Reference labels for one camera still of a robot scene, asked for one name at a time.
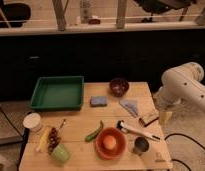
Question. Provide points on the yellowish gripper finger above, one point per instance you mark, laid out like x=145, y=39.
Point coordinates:
x=164, y=116

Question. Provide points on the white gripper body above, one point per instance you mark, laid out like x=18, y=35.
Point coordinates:
x=165, y=98

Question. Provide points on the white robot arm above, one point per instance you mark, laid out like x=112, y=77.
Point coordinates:
x=180, y=83

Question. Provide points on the blue sponge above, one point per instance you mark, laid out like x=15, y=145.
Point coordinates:
x=96, y=101

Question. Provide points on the small wooden block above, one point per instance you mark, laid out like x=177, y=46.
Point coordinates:
x=149, y=118

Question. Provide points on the grey blue cloth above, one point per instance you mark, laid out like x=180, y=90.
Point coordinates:
x=130, y=106

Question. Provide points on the metal cup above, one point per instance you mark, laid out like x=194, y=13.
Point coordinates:
x=141, y=145

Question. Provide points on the dark red bowl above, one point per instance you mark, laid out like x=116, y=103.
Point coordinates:
x=118, y=86

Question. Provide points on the orange bowl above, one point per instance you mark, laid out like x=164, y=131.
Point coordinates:
x=104, y=153

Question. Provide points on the orange fruit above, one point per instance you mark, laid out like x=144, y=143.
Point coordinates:
x=109, y=142

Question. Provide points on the green cucumber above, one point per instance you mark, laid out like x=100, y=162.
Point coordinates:
x=94, y=134

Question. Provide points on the black office chair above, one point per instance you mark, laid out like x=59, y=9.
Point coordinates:
x=161, y=6

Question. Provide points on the dark red dish on ledge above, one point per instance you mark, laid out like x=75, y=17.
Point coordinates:
x=94, y=21

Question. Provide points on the light green cup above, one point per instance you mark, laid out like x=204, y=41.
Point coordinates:
x=60, y=153

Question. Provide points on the brown grape bunch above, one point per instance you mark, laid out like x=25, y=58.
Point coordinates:
x=53, y=139

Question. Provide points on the green plastic tray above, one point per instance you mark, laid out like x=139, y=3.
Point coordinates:
x=58, y=93

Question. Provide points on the white round container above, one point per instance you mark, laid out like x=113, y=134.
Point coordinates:
x=33, y=122

